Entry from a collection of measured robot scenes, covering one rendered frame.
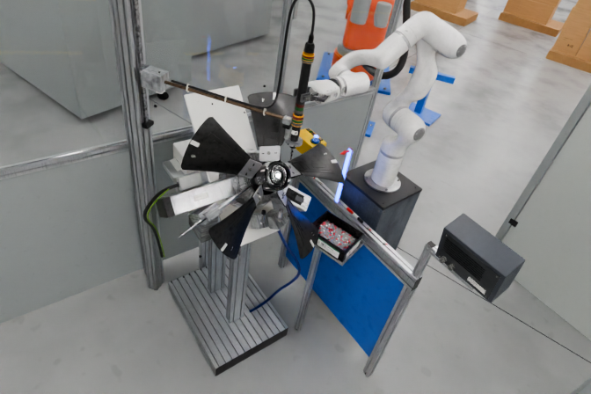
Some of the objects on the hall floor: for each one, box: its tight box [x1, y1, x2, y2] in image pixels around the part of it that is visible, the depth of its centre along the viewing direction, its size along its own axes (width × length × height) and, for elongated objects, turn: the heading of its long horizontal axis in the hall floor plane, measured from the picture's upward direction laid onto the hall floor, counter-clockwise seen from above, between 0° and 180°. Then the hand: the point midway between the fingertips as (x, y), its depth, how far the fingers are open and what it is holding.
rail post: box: [362, 285, 416, 377], centre depth 208 cm, size 4×4×78 cm
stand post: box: [226, 242, 252, 324], centre depth 215 cm, size 4×9×91 cm, turn 115°
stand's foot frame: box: [168, 257, 288, 376], centre depth 246 cm, size 62×46×8 cm
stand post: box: [208, 215, 226, 294], centre depth 222 cm, size 4×9×115 cm, turn 115°
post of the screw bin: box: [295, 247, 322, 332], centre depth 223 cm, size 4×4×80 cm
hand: (302, 94), depth 151 cm, fingers closed on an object, 4 cm apart
